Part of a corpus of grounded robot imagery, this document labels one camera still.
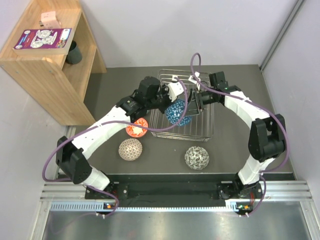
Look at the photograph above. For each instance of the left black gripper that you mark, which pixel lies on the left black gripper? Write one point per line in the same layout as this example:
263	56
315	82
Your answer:
164	90

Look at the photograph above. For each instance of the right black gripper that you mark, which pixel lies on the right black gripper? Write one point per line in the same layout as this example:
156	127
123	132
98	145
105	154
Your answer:
192	106

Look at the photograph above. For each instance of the blue triangle patterned bowl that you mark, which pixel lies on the blue triangle patterned bowl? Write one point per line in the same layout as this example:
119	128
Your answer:
173	113

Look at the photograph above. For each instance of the metal wire dish rack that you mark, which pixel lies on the metal wire dish rack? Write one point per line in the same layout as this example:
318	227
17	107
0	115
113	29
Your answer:
196	125

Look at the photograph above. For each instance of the black white paisley bowl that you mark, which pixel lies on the black white paisley bowl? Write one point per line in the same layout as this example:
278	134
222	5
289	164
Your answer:
196	158

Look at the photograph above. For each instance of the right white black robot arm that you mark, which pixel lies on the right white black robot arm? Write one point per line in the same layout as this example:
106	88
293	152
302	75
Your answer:
267	131

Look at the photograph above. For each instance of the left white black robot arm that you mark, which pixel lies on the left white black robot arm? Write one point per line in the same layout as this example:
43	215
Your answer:
72	156

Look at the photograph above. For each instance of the red floral bowl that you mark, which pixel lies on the red floral bowl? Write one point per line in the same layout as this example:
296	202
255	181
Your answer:
137	132

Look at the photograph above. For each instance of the beige lattice patterned bowl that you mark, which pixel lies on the beige lattice patterned bowl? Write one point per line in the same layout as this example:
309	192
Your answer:
130	149

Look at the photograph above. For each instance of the dark grey cup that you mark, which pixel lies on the dark grey cup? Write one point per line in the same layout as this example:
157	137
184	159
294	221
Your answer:
74	55

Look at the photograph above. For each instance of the wooden shelf unit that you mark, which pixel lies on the wooden shelf unit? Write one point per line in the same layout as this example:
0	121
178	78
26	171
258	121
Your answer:
59	87

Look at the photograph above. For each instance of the purple book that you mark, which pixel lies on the purple book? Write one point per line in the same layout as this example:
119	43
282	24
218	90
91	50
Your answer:
55	41

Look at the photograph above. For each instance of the pink power adapter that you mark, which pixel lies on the pink power adapter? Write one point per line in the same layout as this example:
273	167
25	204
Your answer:
49	20

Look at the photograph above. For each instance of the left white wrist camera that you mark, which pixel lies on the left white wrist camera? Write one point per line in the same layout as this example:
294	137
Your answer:
175	88

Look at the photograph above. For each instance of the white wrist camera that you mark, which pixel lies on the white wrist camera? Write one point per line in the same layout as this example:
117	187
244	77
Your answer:
175	88
194	78

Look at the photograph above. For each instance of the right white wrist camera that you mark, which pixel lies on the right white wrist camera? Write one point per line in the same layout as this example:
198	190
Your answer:
194	78

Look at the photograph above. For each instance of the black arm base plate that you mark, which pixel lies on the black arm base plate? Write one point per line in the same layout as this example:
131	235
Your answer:
154	191

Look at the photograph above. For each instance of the aluminium rail frame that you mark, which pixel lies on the aluminium rail frame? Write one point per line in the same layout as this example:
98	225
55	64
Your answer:
284	211

